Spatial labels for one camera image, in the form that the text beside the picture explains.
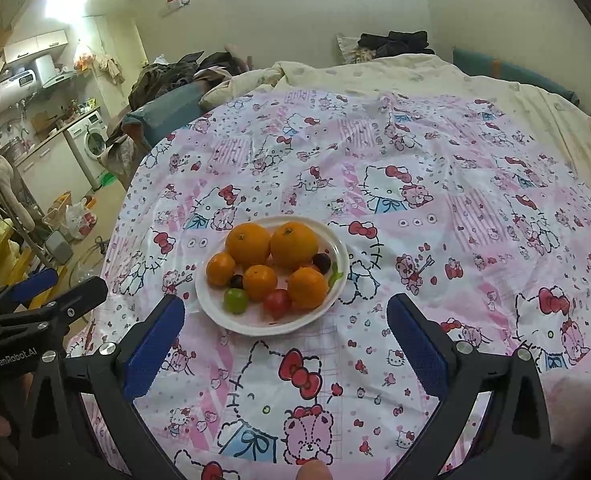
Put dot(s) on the white washing machine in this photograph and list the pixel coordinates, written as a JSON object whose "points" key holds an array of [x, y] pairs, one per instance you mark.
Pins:
{"points": [[90, 140]]}

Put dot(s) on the green grape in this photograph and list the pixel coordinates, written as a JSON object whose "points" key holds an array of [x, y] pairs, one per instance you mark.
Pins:
{"points": [[236, 301]]}

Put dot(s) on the pink cartoon printed tablecloth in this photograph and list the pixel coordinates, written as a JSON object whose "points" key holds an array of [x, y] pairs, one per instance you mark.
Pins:
{"points": [[425, 210]]}

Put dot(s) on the range hood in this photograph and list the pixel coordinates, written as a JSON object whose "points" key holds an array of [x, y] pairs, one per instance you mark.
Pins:
{"points": [[52, 72]]}

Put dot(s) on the white water heater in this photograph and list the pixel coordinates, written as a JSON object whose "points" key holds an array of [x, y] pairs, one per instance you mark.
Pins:
{"points": [[15, 90]]}

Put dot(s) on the red and white plastic bag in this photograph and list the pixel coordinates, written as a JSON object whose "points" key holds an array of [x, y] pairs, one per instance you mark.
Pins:
{"points": [[81, 220]]}

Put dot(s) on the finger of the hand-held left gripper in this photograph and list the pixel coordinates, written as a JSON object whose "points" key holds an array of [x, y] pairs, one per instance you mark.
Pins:
{"points": [[35, 282], [85, 292]]}

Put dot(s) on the yellow cloth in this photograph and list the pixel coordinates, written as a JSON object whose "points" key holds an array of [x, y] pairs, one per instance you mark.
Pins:
{"points": [[0, 250]]}

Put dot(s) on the black garment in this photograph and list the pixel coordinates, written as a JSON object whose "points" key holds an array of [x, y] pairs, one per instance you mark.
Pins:
{"points": [[395, 42]]}

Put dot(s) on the blue mattress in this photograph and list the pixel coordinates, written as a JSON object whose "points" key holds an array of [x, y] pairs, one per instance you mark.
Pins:
{"points": [[170, 110]]}

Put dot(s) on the large orange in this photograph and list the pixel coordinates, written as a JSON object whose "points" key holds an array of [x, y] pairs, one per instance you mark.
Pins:
{"points": [[248, 245], [294, 245]]}

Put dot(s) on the floral pillow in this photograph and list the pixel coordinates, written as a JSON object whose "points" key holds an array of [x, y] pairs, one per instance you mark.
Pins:
{"points": [[350, 52]]}

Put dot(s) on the white kitchen cabinet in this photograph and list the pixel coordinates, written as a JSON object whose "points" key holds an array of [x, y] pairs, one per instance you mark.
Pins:
{"points": [[50, 170]]}

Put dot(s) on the pile of dark clothes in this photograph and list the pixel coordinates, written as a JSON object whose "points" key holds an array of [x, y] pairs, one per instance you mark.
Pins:
{"points": [[165, 80]]}

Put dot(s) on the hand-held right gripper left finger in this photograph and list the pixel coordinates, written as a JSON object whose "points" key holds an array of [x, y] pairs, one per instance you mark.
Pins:
{"points": [[153, 347]]}

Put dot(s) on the orange hanging bag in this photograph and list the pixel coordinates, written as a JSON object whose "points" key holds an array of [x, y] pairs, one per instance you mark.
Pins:
{"points": [[84, 57]]}

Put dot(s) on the white wall cabinets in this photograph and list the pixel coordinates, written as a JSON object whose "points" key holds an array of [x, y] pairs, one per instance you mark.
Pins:
{"points": [[35, 46]]}

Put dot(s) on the pink and white plate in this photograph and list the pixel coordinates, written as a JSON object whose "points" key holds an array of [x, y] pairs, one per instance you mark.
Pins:
{"points": [[255, 322]]}

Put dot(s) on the dark red grape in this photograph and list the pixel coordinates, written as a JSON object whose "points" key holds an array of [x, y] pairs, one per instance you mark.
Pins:
{"points": [[321, 263]]}

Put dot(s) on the green basin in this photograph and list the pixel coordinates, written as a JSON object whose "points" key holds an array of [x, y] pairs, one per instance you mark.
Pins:
{"points": [[107, 180]]}

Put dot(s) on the small tangerine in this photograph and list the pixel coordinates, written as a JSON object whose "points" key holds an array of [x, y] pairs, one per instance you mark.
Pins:
{"points": [[308, 287], [260, 282], [220, 270]]}

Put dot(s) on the beige hanging cloth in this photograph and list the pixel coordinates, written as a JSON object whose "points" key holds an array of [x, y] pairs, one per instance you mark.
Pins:
{"points": [[111, 69]]}

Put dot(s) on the person's right hand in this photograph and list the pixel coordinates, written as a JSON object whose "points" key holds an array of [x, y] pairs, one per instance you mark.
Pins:
{"points": [[313, 471]]}

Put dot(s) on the small dark grape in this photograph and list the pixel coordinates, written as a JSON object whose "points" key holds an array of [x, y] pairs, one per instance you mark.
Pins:
{"points": [[236, 281]]}

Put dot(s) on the pink garment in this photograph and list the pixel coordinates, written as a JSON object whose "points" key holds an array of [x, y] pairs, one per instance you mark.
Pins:
{"points": [[239, 57]]}

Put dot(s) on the grey box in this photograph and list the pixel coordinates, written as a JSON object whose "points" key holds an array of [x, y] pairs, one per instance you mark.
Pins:
{"points": [[59, 246]]}

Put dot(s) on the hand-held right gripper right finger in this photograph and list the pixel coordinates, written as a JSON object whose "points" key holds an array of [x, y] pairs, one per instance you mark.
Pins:
{"points": [[418, 347]]}

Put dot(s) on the red tomato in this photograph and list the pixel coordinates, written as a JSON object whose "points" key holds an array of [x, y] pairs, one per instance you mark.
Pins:
{"points": [[277, 303]]}

